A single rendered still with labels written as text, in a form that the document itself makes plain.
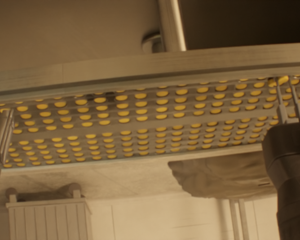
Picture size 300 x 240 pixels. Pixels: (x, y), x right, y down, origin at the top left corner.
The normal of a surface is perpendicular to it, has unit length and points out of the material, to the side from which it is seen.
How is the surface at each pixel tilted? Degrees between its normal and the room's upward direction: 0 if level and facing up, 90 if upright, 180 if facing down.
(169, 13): 90
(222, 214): 90
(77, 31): 0
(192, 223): 90
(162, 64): 90
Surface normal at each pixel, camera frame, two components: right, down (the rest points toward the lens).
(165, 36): -0.71, -0.21
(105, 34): 0.11, 0.91
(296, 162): 0.00, -0.36
